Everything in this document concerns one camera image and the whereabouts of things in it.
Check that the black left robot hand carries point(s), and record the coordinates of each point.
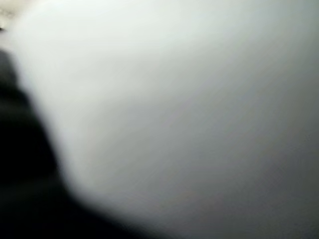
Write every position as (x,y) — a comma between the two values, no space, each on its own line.
(32,179)

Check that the white duvet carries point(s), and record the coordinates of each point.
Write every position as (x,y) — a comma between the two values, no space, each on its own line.
(179,104)

